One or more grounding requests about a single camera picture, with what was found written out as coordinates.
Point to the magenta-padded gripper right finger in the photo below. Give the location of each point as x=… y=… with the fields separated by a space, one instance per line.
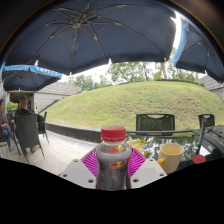
x=146 y=171

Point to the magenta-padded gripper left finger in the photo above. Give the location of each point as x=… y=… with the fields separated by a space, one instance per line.
x=80 y=171

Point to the red-capped drink bottle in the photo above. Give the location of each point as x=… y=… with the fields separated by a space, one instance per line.
x=113 y=163

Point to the yellow snack packet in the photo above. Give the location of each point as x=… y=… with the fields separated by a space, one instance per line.
x=138 y=144

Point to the yellow mug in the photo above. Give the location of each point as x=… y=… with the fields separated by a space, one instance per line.
x=171 y=156

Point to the wide dark wicker chair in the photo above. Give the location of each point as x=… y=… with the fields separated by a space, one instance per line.
x=155 y=122

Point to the flat round red coaster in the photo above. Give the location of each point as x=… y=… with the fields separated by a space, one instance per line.
x=199 y=159

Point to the dark slim chair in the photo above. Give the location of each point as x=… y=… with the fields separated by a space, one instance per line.
x=44 y=125

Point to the grey standing tube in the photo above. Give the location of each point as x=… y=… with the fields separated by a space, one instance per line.
x=201 y=136

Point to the dark high-backed wicker chair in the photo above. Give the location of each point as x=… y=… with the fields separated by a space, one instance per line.
x=26 y=133

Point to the wicker-edged glass table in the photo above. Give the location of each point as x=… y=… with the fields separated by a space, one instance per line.
x=216 y=140

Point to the small dark wicker chair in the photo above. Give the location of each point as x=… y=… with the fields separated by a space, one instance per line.
x=206 y=120

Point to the grey-roofed building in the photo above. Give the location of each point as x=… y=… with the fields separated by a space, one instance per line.
x=213 y=85
x=56 y=93

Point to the person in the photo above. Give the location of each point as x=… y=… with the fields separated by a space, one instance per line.
x=23 y=105
x=3 y=123

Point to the navy parasol with printed edge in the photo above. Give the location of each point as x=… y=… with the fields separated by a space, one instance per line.
x=26 y=78

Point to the navy parasol with blue edge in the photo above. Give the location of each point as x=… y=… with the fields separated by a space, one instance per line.
x=200 y=53

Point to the large navy parasol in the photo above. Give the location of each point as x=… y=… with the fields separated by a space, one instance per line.
x=90 y=36

